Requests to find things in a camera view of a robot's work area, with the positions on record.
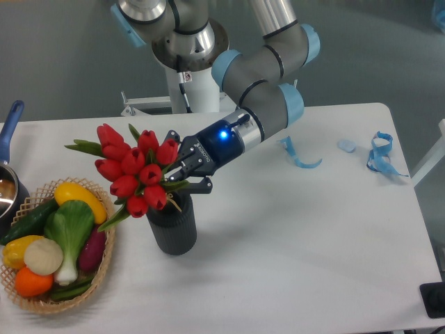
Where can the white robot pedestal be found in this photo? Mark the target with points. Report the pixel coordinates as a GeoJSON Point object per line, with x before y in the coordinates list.
{"type": "Point", "coordinates": [194, 92]}

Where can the green bok choy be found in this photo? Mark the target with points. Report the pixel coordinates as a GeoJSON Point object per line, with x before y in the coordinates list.
{"type": "Point", "coordinates": [69, 226]}

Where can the green bean pods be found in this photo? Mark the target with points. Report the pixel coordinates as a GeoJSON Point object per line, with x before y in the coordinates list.
{"type": "Point", "coordinates": [71, 291]}

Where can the dark green cucumber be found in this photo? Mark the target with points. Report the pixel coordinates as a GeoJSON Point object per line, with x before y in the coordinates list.
{"type": "Point", "coordinates": [31, 224]}

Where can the yellow bell pepper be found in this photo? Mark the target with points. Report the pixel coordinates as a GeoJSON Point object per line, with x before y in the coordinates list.
{"type": "Point", "coordinates": [13, 252]}

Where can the dark grey ribbed vase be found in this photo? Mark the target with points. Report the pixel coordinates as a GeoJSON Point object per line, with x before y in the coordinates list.
{"type": "Point", "coordinates": [174, 230]}

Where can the red tulip bouquet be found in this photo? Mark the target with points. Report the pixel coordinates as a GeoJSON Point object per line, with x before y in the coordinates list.
{"type": "Point", "coordinates": [136, 174]}

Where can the blue ribbon strip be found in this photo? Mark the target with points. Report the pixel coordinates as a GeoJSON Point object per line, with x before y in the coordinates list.
{"type": "Point", "coordinates": [288, 146]}

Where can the cream white garlic bun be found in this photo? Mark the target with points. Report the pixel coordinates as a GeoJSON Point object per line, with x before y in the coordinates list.
{"type": "Point", "coordinates": [43, 257]}

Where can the blue ribbon right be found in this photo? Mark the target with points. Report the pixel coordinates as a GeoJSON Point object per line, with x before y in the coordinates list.
{"type": "Point", "coordinates": [378, 158]}

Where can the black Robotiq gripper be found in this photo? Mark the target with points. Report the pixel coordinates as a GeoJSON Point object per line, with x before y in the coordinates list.
{"type": "Point", "coordinates": [202, 154]}

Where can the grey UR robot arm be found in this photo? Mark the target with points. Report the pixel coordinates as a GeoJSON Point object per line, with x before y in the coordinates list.
{"type": "Point", "coordinates": [200, 68]}

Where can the black device at edge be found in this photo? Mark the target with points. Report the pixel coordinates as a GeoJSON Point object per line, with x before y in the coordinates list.
{"type": "Point", "coordinates": [433, 299]}

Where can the white frame at right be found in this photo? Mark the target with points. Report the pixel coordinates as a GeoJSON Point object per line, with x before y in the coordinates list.
{"type": "Point", "coordinates": [430, 160]}

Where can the woven wicker basket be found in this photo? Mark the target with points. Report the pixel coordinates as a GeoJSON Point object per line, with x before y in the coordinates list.
{"type": "Point", "coordinates": [44, 304]}

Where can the purple sweet potato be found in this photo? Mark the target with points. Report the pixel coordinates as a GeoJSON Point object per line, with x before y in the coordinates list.
{"type": "Point", "coordinates": [92, 253]}

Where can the orange fruit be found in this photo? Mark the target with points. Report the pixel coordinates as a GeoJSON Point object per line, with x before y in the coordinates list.
{"type": "Point", "coordinates": [30, 284]}

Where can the blue handled saucepan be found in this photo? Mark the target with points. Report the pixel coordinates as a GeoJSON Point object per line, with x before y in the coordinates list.
{"type": "Point", "coordinates": [13, 192]}

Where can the yellow squash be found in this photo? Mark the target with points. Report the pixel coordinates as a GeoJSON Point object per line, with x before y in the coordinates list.
{"type": "Point", "coordinates": [72, 191]}

